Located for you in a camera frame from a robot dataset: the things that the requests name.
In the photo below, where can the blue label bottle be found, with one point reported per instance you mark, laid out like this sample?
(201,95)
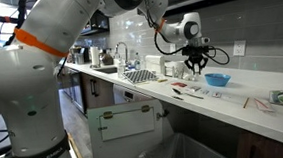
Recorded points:
(137,62)

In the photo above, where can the silver ketchup packet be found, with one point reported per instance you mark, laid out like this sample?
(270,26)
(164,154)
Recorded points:
(195,89)

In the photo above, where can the chrome faucet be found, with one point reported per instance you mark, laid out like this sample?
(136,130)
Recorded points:
(127,56)

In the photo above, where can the dark kettle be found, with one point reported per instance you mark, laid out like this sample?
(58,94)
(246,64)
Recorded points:
(106,59)

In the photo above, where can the small black bar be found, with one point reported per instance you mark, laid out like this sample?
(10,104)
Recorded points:
(178,98)

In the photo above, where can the hot sauce packet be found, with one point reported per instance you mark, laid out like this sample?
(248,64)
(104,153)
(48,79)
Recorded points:
(217,94)

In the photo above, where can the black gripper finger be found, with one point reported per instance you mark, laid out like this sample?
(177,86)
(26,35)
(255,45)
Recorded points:
(190,64)
(202,63)

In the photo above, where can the paper towel roll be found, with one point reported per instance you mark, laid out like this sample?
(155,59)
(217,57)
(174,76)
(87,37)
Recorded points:
(95,56)

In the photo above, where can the white paper towel dispenser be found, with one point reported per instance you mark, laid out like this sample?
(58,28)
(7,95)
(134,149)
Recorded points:
(153,63)

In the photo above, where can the undercounter glass door fridge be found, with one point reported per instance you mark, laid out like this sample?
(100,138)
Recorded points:
(75,90)

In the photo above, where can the amber honey stick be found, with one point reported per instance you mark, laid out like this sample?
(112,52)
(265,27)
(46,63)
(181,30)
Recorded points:
(246,102)

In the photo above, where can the black open shelf unit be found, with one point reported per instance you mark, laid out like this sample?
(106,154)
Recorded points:
(99,23)

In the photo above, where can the red sauce packet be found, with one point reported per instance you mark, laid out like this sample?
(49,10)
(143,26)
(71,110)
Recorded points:
(179,84)

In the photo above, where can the crumpled white tissue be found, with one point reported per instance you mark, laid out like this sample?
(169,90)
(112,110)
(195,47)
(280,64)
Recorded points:
(191,78)

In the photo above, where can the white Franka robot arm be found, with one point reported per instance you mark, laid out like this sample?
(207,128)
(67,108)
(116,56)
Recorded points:
(25,83)

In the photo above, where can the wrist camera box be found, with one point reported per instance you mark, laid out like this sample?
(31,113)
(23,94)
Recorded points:
(205,40)

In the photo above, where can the steel dishwasher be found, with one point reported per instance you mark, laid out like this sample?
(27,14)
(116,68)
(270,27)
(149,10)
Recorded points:
(119,94)

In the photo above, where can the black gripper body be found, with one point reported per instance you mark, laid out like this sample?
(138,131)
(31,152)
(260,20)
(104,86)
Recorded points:
(196,52)

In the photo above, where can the white wall outlet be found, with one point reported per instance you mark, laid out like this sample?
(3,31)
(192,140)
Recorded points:
(239,48)

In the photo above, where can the blank white wall plate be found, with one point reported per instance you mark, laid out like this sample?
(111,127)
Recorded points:
(172,48)

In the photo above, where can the grey trash bin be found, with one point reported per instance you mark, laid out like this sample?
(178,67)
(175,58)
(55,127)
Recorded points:
(160,154)

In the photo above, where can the coffee machine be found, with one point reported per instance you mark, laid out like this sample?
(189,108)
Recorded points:
(81,55)

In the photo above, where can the grey condiment packet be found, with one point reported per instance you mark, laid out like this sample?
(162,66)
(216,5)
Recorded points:
(205,92)

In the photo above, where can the black white checkered mat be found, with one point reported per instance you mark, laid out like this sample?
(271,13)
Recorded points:
(139,76)

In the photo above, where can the blue bowl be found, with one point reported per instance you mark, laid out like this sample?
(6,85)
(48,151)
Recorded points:
(217,80)

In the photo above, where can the steel sink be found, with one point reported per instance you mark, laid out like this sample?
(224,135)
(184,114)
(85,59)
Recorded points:
(106,70)

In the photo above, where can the clear water bottle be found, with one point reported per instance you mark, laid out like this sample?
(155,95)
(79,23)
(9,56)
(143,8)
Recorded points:
(121,70)

